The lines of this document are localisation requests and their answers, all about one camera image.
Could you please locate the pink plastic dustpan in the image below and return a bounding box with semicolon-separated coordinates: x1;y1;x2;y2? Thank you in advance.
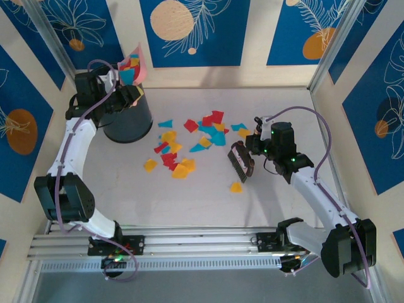
117;43;148;107

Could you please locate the dark grey trash bin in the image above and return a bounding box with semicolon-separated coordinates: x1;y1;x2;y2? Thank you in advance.
82;62;155;145

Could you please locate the aluminium front rail frame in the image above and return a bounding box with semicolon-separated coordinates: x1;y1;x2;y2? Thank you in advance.
27;224;375;261

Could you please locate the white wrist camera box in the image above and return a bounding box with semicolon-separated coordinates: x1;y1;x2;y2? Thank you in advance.
105;68;123;94
254;116;275;141

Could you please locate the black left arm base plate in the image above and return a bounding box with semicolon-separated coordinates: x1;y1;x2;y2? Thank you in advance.
87;234;146;256

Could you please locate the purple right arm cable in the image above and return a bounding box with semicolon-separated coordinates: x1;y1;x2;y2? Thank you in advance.
266;106;372;290

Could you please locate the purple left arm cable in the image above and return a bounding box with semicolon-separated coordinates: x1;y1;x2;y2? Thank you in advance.
53;59;140;283

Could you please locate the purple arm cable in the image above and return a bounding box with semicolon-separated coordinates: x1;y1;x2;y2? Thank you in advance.
266;106;372;290
53;59;140;283

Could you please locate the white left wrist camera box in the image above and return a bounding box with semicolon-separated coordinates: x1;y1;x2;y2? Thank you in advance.
105;68;123;94

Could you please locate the black cartoon face hand brush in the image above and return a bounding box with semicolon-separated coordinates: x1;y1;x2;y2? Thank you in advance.
227;138;255;184

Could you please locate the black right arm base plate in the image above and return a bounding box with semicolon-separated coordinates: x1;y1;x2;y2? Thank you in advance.
256;232;314;254

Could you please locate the aluminium side rail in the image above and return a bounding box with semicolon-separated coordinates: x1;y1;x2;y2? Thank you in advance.
45;104;91;233
307;88;357;228

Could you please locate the aluminium corner post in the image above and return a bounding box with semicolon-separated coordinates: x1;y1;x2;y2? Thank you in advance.
307;0;364;93
22;0;88;102

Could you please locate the black controller board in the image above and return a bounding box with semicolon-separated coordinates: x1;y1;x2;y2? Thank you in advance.
100;255;128;279

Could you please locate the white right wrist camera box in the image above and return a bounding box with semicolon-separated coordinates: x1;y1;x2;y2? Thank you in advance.
254;116;275;141

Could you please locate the grey slotted cable duct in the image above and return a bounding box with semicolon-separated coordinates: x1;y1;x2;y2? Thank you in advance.
39;256;283;273

